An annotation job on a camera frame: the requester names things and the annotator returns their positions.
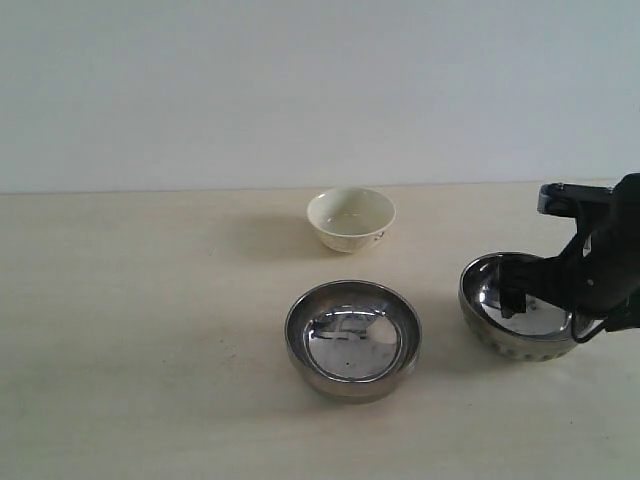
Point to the smooth stainless steel bowl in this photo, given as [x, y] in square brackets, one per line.
[353, 341]

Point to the cream ceramic bowl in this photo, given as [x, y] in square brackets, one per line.
[350, 219]

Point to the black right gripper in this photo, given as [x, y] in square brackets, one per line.
[597, 272]

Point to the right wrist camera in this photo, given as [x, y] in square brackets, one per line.
[567, 200]

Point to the ribbed stainless steel bowl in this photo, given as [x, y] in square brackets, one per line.
[542, 333]

